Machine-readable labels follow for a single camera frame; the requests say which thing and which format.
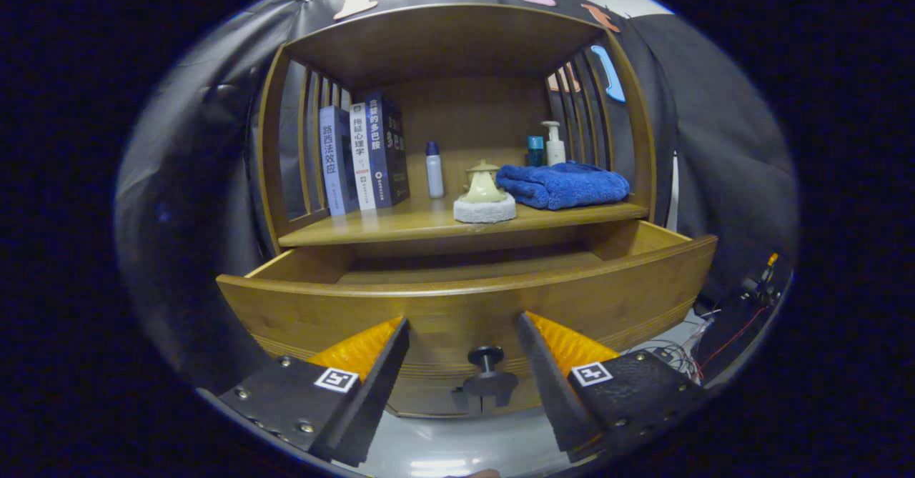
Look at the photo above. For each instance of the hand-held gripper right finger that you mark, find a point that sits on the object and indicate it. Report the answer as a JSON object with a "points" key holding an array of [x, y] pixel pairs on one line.
{"points": [[557, 399]]}

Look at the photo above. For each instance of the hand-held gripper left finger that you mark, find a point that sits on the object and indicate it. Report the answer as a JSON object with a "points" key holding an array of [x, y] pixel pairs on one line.
{"points": [[372, 399]]}

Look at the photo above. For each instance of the wooden drawer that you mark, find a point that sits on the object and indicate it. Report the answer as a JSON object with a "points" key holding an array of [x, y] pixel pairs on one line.
{"points": [[457, 306]]}

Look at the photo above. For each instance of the wooden countertop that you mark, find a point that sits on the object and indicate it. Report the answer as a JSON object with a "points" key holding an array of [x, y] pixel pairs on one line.
{"points": [[400, 224]]}

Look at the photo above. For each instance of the wooden cabinet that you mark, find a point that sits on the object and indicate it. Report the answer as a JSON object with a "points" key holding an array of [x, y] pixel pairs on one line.
{"points": [[465, 113]]}

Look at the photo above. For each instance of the blue folded towel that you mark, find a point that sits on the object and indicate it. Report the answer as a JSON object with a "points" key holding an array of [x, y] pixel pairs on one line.
{"points": [[565, 185]]}

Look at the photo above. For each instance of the white bottle blue cap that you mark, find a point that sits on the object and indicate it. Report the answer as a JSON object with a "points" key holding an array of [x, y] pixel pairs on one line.
{"points": [[434, 174]]}

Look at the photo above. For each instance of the light blue book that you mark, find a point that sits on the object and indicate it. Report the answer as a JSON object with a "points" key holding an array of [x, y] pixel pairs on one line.
{"points": [[334, 163]]}

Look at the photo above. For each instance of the white spine book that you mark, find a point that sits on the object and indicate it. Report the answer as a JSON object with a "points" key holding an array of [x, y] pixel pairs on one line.
{"points": [[362, 160]]}

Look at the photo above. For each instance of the orange tipped tool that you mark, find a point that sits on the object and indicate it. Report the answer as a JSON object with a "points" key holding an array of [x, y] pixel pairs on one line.
{"points": [[766, 271]]}

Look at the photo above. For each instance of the teal bottle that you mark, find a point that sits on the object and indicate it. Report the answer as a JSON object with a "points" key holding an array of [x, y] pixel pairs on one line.
{"points": [[535, 153]]}

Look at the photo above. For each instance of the white pump bottle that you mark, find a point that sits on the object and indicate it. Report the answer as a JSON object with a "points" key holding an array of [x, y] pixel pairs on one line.
{"points": [[555, 151]]}

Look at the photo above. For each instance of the dark blue book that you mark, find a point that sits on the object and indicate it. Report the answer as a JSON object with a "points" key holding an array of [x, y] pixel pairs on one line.
{"points": [[389, 149]]}

